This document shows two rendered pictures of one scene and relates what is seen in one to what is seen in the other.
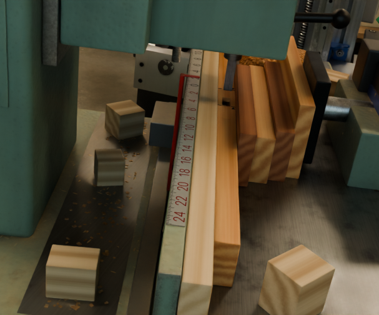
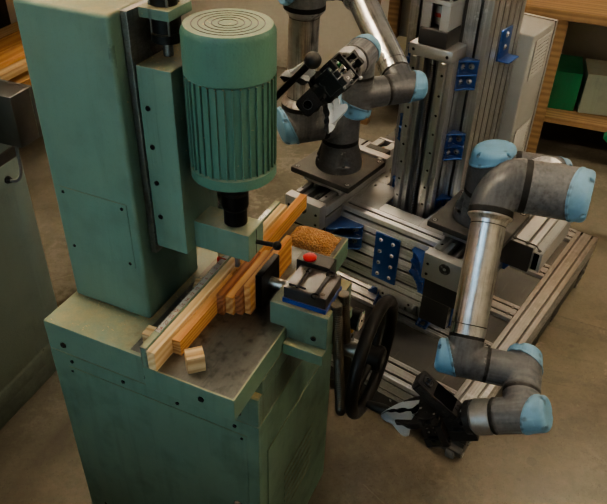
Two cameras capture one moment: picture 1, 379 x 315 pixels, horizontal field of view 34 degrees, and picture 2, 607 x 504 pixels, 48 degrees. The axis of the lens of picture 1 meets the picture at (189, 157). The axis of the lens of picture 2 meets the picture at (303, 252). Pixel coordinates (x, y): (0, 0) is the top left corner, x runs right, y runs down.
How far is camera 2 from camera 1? 1.08 m
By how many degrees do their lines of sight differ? 22
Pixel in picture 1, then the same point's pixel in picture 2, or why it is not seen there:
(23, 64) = (139, 254)
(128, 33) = (180, 245)
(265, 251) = (205, 344)
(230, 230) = (181, 336)
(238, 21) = (227, 244)
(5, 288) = (131, 338)
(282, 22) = (244, 247)
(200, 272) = (153, 349)
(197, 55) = not seen: hidden behind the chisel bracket
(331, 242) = (235, 346)
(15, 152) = (140, 285)
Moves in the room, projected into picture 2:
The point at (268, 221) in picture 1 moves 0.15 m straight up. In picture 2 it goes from (218, 332) to (214, 277)
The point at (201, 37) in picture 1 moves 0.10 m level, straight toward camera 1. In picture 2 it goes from (215, 247) to (190, 272)
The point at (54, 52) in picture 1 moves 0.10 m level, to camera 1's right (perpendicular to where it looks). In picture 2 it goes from (154, 248) to (192, 260)
